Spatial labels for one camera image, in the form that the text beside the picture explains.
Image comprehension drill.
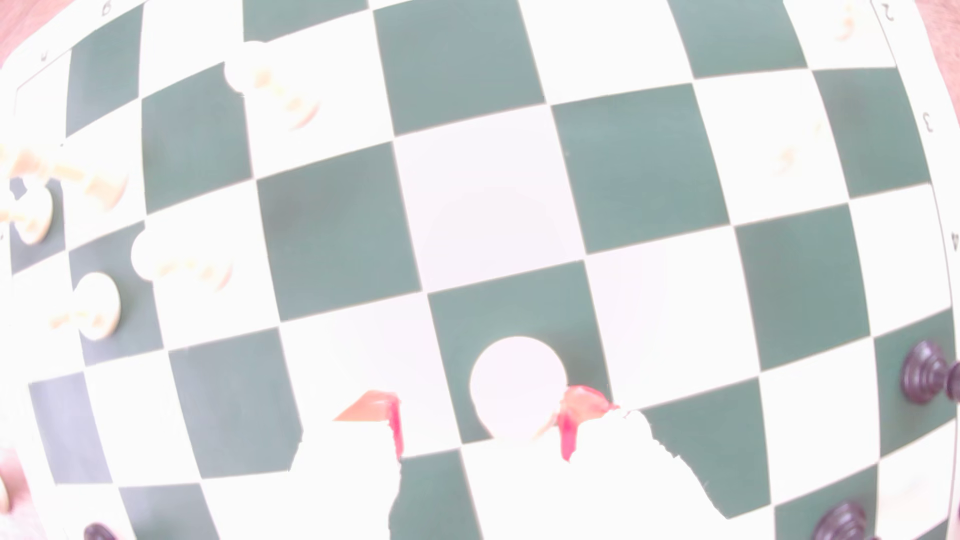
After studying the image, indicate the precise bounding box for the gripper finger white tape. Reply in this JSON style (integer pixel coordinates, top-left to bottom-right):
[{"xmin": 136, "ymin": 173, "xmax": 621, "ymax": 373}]
[
  {"xmin": 557, "ymin": 386, "xmax": 745, "ymax": 540},
  {"xmin": 247, "ymin": 390, "xmax": 406, "ymax": 540}
]

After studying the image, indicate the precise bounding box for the white chess pawn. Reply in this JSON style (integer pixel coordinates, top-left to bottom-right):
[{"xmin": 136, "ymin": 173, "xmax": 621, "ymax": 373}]
[
  {"xmin": 223, "ymin": 41, "xmax": 322, "ymax": 132},
  {"xmin": 129, "ymin": 227, "xmax": 235, "ymax": 294},
  {"xmin": 0, "ymin": 183, "xmax": 55, "ymax": 246},
  {"xmin": 48, "ymin": 271, "xmax": 123, "ymax": 342},
  {"xmin": 468, "ymin": 336, "xmax": 570, "ymax": 442}
]

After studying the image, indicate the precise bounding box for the green and white chess mat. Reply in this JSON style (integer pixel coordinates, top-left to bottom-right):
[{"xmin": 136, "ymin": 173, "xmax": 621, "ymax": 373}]
[{"xmin": 0, "ymin": 0, "xmax": 960, "ymax": 540}]

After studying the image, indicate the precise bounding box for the tall white chess bishop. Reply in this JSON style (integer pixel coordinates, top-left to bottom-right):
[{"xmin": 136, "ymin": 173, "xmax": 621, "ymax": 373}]
[{"xmin": 0, "ymin": 142, "xmax": 130, "ymax": 213}]

